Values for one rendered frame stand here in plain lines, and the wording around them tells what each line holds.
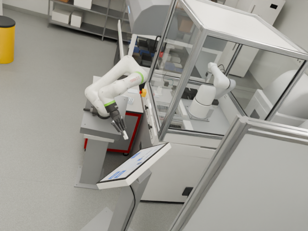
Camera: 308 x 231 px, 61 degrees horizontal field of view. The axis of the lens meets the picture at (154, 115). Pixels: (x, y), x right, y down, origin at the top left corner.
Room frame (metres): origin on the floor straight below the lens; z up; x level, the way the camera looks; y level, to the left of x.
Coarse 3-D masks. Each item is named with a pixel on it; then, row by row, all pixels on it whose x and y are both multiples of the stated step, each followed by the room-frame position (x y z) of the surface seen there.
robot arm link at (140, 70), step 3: (138, 69) 2.04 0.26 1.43; (141, 69) 2.05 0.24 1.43; (132, 72) 2.02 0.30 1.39; (138, 72) 1.97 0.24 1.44; (141, 72) 2.00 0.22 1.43; (144, 72) 2.04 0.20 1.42; (141, 75) 1.96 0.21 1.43; (144, 75) 2.00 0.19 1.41; (147, 75) 2.06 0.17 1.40; (144, 78) 1.99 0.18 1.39; (147, 78) 2.05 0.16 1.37; (141, 81) 1.93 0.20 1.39; (144, 81) 2.00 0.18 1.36
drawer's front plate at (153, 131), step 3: (150, 117) 2.16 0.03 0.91; (150, 120) 2.13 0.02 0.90; (153, 120) 2.11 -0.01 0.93; (150, 123) 2.10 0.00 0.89; (153, 123) 2.06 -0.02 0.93; (153, 126) 2.01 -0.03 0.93; (150, 129) 2.05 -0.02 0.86; (153, 129) 1.98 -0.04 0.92; (150, 132) 2.02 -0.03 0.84; (153, 132) 1.95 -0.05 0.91; (150, 135) 1.99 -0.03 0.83; (153, 135) 1.93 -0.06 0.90; (156, 135) 1.91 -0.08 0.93; (153, 138) 1.90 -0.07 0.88; (153, 141) 1.90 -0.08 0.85
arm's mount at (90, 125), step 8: (120, 96) 2.09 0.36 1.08; (88, 104) 1.92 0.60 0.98; (120, 104) 2.03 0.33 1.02; (88, 112) 1.87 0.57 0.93; (120, 112) 1.98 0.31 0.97; (88, 120) 1.83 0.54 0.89; (96, 120) 1.85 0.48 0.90; (104, 120) 1.88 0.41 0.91; (80, 128) 1.76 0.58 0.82; (88, 128) 1.78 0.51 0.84; (96, 128) 1.80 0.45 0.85; (104, 128) 1.83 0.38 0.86; (112, 128) 1.86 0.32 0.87; (104, 136) 1.82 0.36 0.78; (112, 136) 1.83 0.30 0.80; (120, 136) 1.85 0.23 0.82
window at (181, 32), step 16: (176, 0) 2.66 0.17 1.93; (176, 16) 2.51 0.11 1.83; (176, 32) 2.37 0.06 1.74; (192, 32) 2.02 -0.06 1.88; (160, 48) 2.68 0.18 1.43; (176, 48) 2.23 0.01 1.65; (160, 64) 2.51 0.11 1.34; (176, 64) 2.10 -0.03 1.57; (160, 80) 2.35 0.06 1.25; (176, 80) 1.98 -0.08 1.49; (160, 96) 2.20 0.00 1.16; (160, 112) 2.06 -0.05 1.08
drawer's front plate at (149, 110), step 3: (147, 99) 2.44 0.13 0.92; (147, 102) 2.41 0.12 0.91; (147, 105) 2.38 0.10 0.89; (150, 108) 2.30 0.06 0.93; (147, 111) 2.31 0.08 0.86; (150, 111) 2.24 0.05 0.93; (147, 114) 2.29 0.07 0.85; (150, 114) 2.20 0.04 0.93; (147, 117) 2.25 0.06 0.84; (147, 120) 2.22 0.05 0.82
